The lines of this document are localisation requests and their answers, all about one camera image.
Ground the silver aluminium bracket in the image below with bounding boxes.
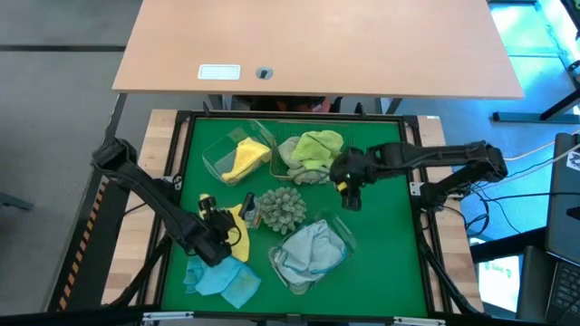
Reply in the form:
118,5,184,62
392,316,446,326
141,311,195,323

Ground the sage gray microfiber towel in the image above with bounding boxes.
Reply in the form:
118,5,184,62
276,135,333,187

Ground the yellow microfiber towel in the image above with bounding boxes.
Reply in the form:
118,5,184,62
223,202,252,264
220,137,273,185

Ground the black floor stand base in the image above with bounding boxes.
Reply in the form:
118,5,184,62
492,85,580,123

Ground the black cable bundle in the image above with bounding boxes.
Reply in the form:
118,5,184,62
417,225,484,317
108,230,176,310

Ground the white rectangular desk plate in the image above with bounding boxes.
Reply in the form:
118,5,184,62
197,63,242,82

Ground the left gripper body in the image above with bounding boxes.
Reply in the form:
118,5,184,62
201,206,241,249

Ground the dark gray laptop with sticker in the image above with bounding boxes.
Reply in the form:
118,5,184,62
545,131,580,266

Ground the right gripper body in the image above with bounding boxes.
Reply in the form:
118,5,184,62
329,147,380,191

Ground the black laptop with keyboard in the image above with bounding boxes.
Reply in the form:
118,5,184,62
515,245,580,326

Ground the pale gray towel blue trim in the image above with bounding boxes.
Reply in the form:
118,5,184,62
273,235,336,287

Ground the black aluminium rig frame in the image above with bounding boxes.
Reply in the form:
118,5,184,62
152,107,440,321

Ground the white screen with green logo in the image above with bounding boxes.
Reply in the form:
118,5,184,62
477,254,522,313

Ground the clear plastic bin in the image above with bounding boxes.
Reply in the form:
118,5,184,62
201,119,276,187
267,207,359,296

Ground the light wooden desk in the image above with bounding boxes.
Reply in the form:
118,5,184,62
111,0,525,101

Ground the clear spray bottle black cap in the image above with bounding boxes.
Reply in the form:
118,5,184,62
238,191,263,230

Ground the black panel with hazard stripes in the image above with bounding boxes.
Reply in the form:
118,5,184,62
47,180,131,314

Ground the copper wire basket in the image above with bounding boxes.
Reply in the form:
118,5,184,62
268,120,356,187

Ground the gray furniture foot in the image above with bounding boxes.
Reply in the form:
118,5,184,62
0,191,35,213

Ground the green table mat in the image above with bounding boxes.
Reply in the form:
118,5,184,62
161,117,429,317

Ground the blue microfiber towel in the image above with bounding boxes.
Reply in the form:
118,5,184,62
182,256,206,295
193,255,263,311

